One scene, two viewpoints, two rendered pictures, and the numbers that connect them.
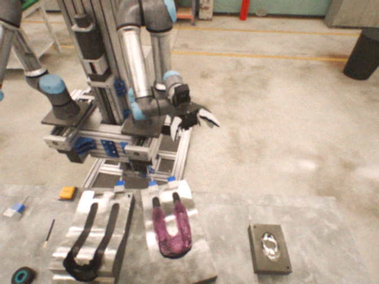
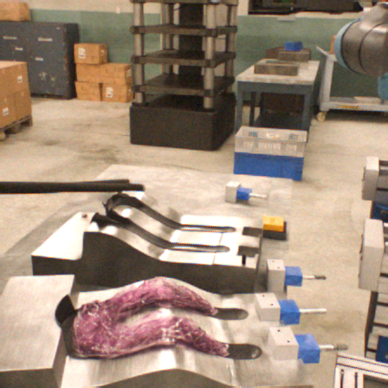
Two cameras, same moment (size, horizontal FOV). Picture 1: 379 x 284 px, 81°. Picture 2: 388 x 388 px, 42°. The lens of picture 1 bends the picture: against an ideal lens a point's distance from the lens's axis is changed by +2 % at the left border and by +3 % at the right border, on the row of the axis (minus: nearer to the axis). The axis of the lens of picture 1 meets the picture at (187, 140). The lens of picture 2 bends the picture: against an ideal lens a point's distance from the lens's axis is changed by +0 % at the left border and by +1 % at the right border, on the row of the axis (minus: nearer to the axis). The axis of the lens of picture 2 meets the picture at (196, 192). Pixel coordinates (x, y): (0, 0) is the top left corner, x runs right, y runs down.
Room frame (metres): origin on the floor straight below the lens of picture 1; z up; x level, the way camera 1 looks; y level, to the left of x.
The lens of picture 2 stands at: (0.57, -0.64, 1.39)
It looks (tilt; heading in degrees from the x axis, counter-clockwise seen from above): 20 degrees down; 98
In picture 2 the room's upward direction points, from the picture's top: 2 degrees clockwise
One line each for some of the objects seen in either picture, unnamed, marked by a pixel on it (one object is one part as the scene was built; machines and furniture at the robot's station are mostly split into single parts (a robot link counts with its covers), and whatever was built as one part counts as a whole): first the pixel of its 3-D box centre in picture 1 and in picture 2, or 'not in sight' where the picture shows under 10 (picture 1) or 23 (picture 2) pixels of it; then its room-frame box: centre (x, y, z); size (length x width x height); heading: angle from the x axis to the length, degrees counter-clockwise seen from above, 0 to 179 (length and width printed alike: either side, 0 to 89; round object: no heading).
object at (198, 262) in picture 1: (173, 228); (146, 338); (0.40, 0.07, 0.86); 0.50 x 0.26 x 0.11; 15
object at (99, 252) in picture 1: (94, 235); (159, 222); (0.34, 0.42, 0.92); 0.35 x 0.16 x 0.09; 178
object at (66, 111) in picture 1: (64, 105); not in sight; (1.05, 0.74, 1.09); 0.15 x 0.15 x 0.10
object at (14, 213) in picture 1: (19, 206); (247, 194); (0.52, 0.89, 0.83); 0.13 x 0.05 x 0.05; 165
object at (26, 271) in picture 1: (23, 277); not in sight; (0.20, 0.72, 0.82); 0.08 x 0.08 x 0.04
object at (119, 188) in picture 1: (120, 183); (296, 276); (0.66, 0.38, 0.83); 0.13 x 0.05 x 0.05; 6
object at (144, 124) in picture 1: (143, 114); not in sight; (0.97, 0.25, 1.09); 0.15 x 0.15 x 0.10
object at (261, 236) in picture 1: (268, 248); not in sight; (0.31, -0.38, 0.84); 0.20 x 0.15 x 0.07; 178
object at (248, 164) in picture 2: not in sight; (269, 160); (0.61, 3.79, 0.11); 0.61 x 0.41 x 0.22; 174
